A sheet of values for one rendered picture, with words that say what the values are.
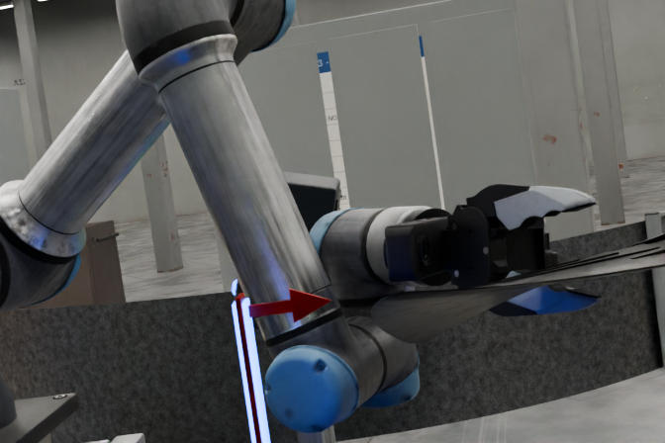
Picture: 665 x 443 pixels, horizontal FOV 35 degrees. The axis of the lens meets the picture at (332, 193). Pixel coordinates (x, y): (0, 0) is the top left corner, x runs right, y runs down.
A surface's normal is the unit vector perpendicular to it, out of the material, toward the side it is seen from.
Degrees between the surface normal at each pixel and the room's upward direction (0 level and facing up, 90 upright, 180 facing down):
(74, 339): 90
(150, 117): 128
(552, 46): 90
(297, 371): 91
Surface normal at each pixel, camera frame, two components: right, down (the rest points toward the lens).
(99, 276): 0.96, -0.12
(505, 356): 0.28, 0.01
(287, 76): -0.28, 0.09
